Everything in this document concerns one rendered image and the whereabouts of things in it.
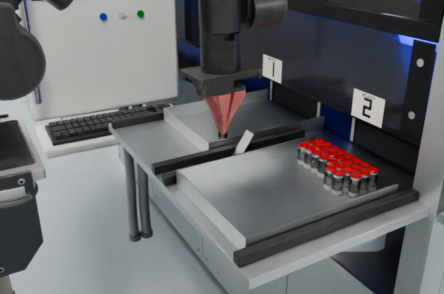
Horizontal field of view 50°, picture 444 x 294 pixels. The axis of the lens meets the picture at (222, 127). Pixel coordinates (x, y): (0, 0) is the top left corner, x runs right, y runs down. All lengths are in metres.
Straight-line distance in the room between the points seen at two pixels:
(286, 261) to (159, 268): 1.42
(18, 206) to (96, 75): 0.89
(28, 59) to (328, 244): 0.54
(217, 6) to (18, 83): 0.27
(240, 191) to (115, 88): 0.78
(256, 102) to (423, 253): 0.66
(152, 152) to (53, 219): 1.52
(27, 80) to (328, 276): 0.95
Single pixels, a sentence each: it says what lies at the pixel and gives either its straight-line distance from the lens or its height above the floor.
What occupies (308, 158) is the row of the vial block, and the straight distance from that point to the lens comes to 1.02.
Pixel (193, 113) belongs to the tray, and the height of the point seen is 0.88.
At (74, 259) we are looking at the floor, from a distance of 2.28.
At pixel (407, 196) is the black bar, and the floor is 0.90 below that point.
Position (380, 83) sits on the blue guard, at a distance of 0.98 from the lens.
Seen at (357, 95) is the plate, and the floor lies 1.04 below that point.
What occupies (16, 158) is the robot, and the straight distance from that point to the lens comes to 0.78.
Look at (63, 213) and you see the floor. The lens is 2.61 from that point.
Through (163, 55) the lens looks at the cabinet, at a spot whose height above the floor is 0.97.
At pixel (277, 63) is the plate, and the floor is 1.04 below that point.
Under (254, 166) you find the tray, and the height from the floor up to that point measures 0.88.
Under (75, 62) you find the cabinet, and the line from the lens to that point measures 1.55.
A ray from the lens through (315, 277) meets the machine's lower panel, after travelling 1.34.
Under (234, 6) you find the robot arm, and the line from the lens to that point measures 0.64.
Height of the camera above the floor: 1.36
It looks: 23 degrees down
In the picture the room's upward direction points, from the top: straight up
